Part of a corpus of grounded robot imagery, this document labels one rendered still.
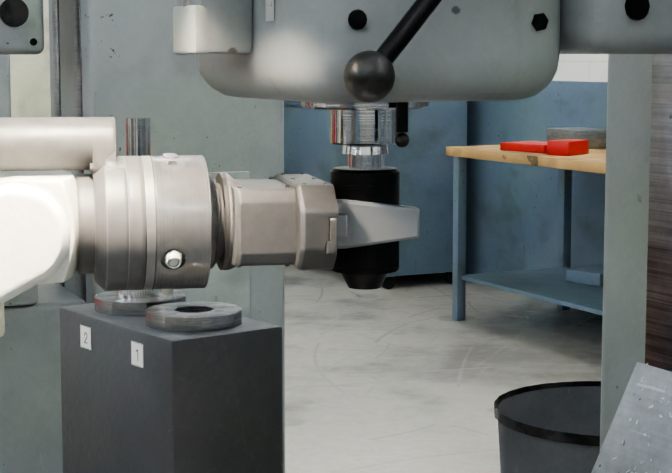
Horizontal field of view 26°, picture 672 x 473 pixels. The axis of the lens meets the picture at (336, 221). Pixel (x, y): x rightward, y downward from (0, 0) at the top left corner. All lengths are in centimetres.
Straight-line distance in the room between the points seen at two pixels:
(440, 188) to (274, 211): 750
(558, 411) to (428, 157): 523
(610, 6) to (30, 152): 38
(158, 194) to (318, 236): 10
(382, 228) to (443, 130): 745
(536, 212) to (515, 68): 722
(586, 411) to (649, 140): 197
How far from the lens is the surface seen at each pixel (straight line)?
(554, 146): 675
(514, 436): 291
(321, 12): 86
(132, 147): 142
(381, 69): 83
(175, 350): 129
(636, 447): 131
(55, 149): 94
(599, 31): 94
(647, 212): 133
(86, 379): 144
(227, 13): 92
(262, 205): 93
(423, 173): 836
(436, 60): 89
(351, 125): 96
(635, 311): 135
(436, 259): 846
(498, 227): 846
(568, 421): 325
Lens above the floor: 134
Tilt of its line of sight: 7 degrees down
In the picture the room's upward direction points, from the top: straight up
